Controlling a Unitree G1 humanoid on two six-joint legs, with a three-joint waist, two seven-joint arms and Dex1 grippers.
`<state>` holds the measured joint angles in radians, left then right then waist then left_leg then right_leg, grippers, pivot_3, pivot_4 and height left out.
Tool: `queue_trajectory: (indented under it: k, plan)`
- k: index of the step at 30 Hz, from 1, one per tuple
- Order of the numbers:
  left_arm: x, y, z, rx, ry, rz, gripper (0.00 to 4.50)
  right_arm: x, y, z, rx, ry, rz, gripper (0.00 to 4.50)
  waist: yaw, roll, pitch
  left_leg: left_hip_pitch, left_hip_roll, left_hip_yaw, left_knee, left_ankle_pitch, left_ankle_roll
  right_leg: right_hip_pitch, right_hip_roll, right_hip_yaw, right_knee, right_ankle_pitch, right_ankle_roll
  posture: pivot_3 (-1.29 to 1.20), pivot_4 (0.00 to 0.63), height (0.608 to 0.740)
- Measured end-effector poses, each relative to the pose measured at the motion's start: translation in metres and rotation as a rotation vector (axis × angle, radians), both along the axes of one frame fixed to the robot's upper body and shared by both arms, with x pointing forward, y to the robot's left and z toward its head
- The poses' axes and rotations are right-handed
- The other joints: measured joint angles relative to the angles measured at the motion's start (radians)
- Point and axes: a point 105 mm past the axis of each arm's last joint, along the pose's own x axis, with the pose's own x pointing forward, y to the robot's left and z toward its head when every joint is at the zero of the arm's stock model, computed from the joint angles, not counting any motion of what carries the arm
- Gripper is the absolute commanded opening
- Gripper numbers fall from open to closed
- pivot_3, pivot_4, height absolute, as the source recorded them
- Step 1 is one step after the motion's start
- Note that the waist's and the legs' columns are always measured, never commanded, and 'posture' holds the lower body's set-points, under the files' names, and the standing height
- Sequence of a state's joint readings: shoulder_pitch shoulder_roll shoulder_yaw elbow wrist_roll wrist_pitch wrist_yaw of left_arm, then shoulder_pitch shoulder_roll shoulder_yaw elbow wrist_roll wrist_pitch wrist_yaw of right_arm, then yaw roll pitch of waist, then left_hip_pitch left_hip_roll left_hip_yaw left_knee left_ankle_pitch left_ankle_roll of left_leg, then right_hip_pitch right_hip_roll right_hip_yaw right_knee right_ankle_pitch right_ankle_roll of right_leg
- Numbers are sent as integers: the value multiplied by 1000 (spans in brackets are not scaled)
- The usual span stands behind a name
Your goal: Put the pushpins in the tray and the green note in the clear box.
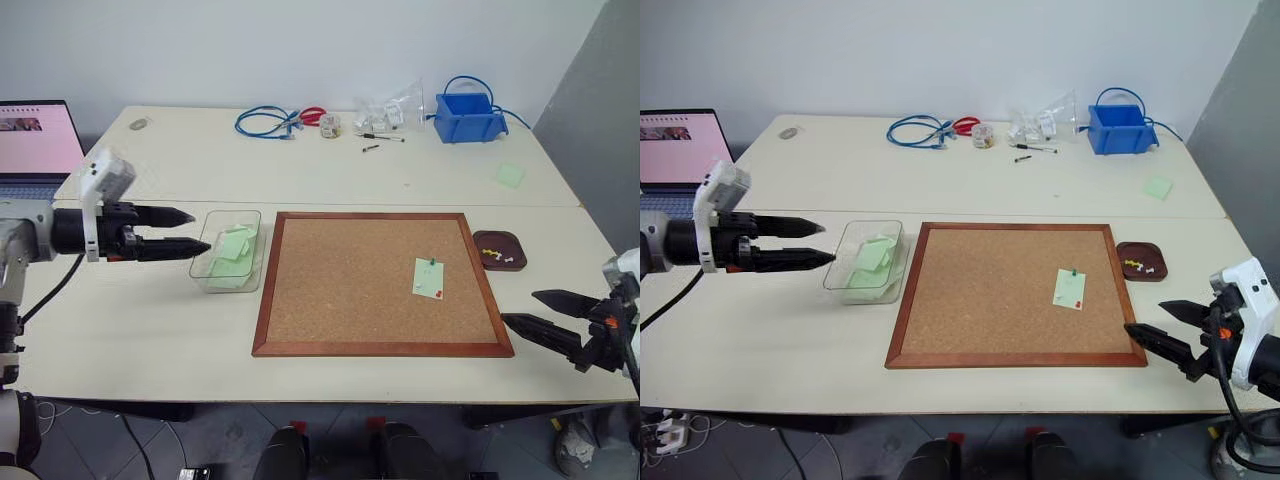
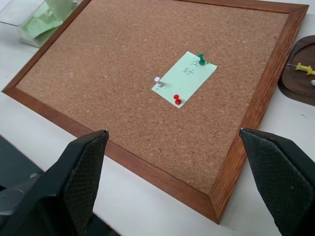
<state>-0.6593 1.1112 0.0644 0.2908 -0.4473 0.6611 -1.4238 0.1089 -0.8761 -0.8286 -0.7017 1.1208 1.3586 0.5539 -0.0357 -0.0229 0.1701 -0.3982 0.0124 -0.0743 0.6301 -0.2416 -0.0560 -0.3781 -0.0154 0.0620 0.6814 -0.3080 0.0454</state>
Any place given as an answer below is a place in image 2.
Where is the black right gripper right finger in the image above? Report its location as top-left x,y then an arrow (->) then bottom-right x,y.
239,127 -> 315,236

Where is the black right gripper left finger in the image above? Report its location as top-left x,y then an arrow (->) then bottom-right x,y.
0,129 -> 110,236

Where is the wood-framed cork board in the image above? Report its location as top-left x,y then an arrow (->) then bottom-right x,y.
1,0 -> 310,225

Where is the yellow push pin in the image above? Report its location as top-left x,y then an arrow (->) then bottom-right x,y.
286,62 -> 315,76

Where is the green paper note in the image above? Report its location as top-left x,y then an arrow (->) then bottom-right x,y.
151,51 -> 218,109

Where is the dark wooden tray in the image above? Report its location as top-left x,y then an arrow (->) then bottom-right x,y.
278,35 -> 315,107

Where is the light green paper sheet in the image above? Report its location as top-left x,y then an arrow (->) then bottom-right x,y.
21,0 -> 65,39

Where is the clear plastic box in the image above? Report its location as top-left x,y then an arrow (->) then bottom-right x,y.
0,0 -> 84,48

